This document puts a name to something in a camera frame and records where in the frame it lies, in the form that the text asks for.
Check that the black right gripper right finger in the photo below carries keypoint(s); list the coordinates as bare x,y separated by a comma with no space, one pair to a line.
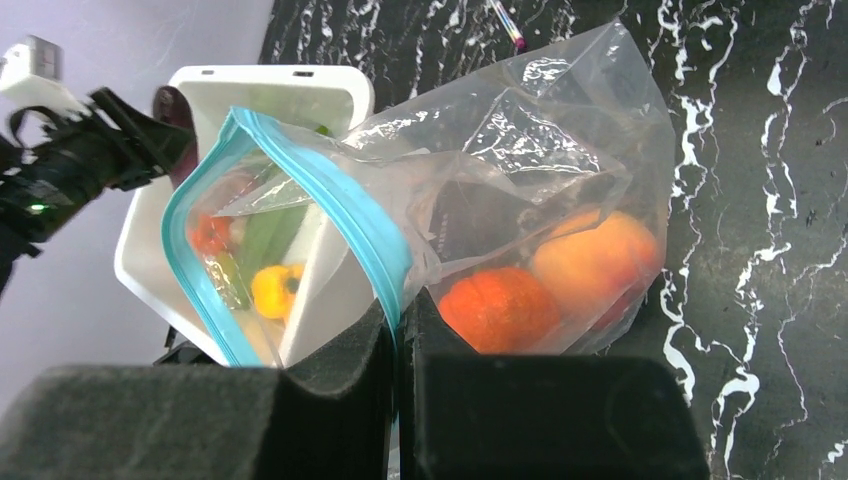
464,415

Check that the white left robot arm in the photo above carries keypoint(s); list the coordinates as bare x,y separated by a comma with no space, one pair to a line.
55,164

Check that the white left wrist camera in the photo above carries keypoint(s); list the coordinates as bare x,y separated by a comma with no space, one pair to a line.
31,75

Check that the pink marker pen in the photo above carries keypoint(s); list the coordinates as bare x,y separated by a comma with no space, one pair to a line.
508,24

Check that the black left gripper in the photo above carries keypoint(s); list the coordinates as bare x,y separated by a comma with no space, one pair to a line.
138,140

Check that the purple eggplant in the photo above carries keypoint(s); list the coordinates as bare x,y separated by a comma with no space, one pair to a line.
171,107

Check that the yellow bell pepper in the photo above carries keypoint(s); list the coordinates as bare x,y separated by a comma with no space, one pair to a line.
274,290

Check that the orange pumpkin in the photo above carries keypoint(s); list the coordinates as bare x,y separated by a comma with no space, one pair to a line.
500,310

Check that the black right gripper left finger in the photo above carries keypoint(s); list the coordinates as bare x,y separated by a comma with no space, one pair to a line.
332,411

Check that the clear zip top bag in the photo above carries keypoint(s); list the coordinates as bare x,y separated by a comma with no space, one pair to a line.
477,173

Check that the orange bell pepper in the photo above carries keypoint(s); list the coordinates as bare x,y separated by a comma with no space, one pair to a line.
210,235

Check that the white plastic bin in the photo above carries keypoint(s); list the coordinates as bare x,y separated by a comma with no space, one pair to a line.
196,293

